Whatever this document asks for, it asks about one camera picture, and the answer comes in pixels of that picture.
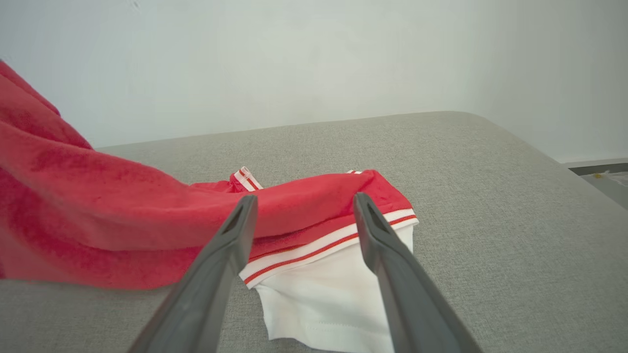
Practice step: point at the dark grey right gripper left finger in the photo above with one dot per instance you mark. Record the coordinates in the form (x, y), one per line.
(211, 289)

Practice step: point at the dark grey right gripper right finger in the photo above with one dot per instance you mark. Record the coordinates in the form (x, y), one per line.
(407, 299)

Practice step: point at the red shirt with black lettering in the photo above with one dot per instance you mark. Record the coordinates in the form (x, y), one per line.
(98, 211)

